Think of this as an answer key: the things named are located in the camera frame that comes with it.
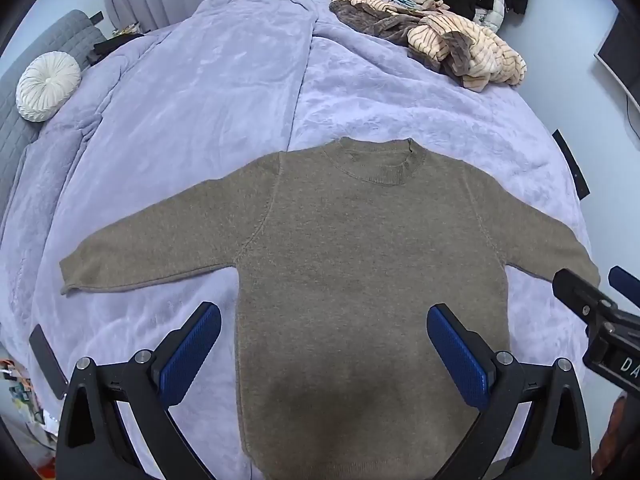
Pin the person's right forearm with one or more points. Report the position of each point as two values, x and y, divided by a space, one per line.
617 435

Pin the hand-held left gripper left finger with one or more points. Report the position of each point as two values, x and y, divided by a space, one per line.
192 347

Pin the beige striped fleece garment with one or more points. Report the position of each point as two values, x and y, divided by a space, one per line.
470 52

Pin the round white pleated cushion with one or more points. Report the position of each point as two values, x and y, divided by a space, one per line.
47 87

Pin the olive brown knit sweater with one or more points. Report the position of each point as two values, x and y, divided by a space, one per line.
350 270

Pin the lavender fleece blanket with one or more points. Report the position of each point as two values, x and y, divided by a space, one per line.
200 110

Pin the brown fuzzy garment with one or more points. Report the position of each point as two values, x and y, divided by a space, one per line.
380 22

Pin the grey quilted headboard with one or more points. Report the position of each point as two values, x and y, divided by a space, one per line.
30 75

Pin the curved computer monitor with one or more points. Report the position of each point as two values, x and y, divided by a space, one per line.
620 55

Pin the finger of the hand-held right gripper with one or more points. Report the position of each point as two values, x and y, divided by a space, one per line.
625 282
580 290

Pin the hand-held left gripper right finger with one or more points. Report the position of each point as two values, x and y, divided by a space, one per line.
457 355

